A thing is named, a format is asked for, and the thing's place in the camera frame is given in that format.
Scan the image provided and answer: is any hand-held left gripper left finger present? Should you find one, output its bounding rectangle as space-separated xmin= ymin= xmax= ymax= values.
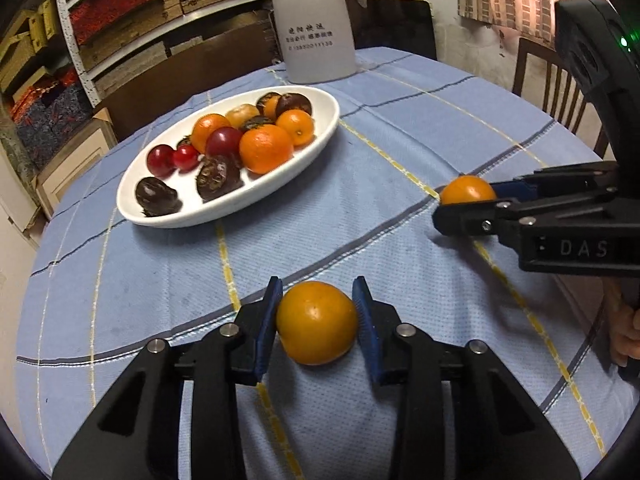
xmin=52 ymin=276 xmax=285 ymax=480

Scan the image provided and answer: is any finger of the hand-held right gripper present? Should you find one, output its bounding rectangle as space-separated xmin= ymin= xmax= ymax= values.
xmin=492 ymin=161 xmax=623 ymax=201
xmin=432 ymin=187 xmax=621 ymax=244

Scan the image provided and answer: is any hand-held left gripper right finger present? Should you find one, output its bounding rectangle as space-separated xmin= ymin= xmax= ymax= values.
xmin=351 ymin=276 xmax=583 ymax=480

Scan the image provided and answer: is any white oval plate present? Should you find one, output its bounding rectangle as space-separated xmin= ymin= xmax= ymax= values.
xmin=116 ymin=85 xmax=341 ymax=229

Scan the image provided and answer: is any large orange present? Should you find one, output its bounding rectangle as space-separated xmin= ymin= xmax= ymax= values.
xmin=238 ymin=123 xmax=295 ymax=175

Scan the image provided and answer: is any dark red plum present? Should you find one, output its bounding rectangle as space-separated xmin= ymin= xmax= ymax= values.
xmin=146 ymin=144 xmax=176 ymax=178
xmin=205 ymin=126 xmax=244 ymax=157

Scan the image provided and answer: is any person's right hand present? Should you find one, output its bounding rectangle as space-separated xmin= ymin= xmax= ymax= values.
xmin=607 ymin=305 xmax=640 ymax=368

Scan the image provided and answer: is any blue checked tablecloth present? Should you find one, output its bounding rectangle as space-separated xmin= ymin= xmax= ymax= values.
xmin=15 ymin=46 xmax=636 ymax=480

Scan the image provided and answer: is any wooden chair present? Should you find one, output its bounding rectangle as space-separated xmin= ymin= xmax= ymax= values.
xmin=512 ymin=36 xmax=608 ymax=161

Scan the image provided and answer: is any small bright red plum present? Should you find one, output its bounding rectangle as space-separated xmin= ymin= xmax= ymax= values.
xmin=172 ymin=144 xmax=201 ymax=171

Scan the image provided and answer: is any dark wooden panel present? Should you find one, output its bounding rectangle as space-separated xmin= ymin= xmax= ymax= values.
xmin=356 ymin=0 xmax=437 ymax=58

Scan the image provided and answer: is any pale peeled tangerine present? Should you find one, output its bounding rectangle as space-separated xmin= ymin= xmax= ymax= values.
xmin=225 ymin=103 xmax=261 ymax=130

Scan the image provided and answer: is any white thermos jug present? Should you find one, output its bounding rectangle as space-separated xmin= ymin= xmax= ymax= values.
xmin=271 ymin=0 xmax=373 ymax=85

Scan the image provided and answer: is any beige wooden cabinet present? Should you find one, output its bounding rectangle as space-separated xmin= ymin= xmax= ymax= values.
xmin=35 ymin=107 xmax=118 ymax=216

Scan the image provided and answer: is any brown wooden board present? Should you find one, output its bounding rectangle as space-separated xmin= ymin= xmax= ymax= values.
xmin=92 ymin=25 xmax=281 ymax=143

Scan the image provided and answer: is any white metal shelf rack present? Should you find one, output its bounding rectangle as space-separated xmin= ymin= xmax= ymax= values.
xmin=52 ymin=0 xmax=98 ymax=108

